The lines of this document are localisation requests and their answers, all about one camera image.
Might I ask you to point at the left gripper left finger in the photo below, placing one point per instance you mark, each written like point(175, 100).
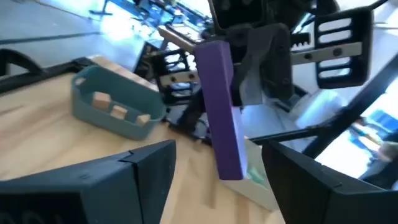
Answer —
point(136, 186)

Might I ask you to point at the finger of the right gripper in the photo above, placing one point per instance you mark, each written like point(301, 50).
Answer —
point(270, 62)

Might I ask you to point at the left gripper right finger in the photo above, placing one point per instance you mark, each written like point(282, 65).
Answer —
point(311, 199)

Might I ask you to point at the teal triangle block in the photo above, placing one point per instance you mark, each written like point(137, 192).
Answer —
point(258, 175)

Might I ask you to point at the small natural wood block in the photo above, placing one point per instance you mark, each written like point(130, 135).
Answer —
point(143, 119)

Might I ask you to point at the purple rectangular block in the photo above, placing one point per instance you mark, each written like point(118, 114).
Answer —
point(220, 124)

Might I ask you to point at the natural wood cube block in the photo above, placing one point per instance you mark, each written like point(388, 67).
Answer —
point(101, 100)

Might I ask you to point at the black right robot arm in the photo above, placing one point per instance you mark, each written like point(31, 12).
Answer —
point(326, 5)

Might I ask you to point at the teal plastic bin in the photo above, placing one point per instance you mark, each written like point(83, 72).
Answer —
point(102, 119)

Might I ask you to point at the person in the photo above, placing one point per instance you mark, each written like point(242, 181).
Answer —
point(385, 175)

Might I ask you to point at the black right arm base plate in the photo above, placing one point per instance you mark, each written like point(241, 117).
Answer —
point(186, 123)

